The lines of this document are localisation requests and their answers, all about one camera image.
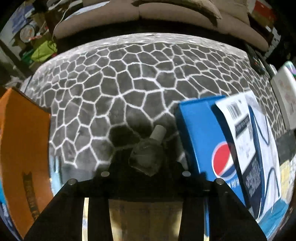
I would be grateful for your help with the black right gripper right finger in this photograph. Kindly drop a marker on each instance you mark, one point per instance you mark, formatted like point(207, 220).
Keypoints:
point(210, 204)

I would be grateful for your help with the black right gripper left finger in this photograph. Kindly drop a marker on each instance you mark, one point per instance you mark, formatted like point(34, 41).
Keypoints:
point(88, 209)

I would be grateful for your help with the small clear plastic bottle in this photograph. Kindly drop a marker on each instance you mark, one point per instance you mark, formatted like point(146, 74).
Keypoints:
point(148, 155)

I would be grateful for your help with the cyan mesh pouch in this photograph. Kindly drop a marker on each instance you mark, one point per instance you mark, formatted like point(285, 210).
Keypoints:
point(273, 217)

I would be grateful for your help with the orange cardboard box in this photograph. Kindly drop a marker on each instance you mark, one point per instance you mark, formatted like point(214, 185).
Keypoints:
point(25, 177)

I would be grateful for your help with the blue Pepsi box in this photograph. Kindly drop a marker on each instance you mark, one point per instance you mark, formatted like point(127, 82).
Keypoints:
point(207, 142)

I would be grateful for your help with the white tissue box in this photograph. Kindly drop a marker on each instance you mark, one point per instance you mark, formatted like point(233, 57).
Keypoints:
point(283, 84)

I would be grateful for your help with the black remote control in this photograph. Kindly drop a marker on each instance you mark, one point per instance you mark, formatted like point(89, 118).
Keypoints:
point(254, 60)

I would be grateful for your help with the green plastic bag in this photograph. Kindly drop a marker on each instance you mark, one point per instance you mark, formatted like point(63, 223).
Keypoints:
point(44, 51)

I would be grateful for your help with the round tin can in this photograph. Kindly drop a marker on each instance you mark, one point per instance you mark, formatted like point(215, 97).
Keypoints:
point(27, 33)

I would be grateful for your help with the brown sofa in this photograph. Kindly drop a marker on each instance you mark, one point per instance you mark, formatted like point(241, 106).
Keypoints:
point(103, 19)

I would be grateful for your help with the brown cushion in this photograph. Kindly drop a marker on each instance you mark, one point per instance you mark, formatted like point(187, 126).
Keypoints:
point(202, 6)

